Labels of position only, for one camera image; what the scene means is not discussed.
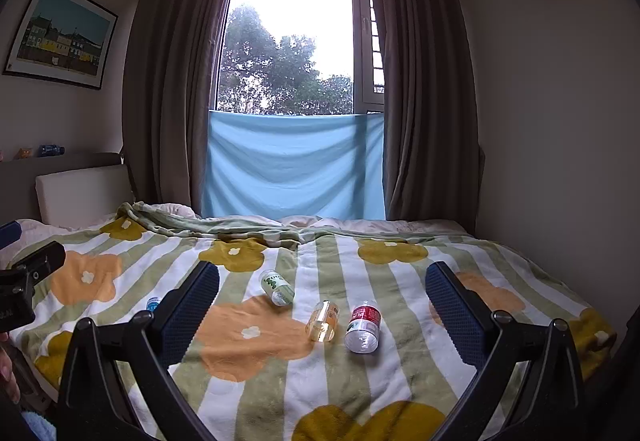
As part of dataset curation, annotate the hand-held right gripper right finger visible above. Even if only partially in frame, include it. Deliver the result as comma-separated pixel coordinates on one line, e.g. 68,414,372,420
422,262,586,441

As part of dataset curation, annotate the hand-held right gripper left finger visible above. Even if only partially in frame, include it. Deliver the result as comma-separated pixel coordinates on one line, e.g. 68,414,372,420
57,261,221,441

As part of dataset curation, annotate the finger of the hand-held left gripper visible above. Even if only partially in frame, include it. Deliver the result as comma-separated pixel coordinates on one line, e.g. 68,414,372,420
0,221,22,250

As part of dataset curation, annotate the clear amber cup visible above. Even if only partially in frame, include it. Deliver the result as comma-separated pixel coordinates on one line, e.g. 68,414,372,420
305,300,340,343

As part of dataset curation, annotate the person's left hand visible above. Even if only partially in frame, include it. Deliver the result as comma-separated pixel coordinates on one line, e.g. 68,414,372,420
0,346,21,405

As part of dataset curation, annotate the white headboard cushion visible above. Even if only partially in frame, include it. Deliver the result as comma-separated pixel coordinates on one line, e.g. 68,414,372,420
35,164,135,227

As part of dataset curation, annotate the clear bottle green label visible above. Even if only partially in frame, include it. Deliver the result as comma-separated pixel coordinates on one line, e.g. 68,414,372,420
258,269,295,307

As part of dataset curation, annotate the green blanket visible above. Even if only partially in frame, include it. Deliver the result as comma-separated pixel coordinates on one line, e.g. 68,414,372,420
116,201,471,249

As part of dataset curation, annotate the clear bottle red label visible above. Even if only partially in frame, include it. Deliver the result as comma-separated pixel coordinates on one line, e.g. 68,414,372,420
343,300,382,354

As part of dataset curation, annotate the grey headboard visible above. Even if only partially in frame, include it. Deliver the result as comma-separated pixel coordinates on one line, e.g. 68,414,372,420
0,151,126,222

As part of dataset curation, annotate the pink duvet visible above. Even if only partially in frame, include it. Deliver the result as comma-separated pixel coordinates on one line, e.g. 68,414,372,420
145,202,198,221

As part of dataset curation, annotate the floral striped blanket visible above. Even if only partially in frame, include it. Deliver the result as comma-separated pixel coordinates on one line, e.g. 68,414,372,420
9,216,617,441

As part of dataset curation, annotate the light blue cloth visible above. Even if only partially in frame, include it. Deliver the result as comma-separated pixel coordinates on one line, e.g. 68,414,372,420
201,110,386,220

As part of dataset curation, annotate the framed town picture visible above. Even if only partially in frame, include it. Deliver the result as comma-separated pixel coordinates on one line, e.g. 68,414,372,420
2,0,120,91

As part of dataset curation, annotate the brown curtain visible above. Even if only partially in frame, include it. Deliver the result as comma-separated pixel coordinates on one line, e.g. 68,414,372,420
122,0,241,217
376,0,486,236

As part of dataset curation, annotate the white window frame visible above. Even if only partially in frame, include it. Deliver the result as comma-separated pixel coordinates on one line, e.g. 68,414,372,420
217,0,387,116

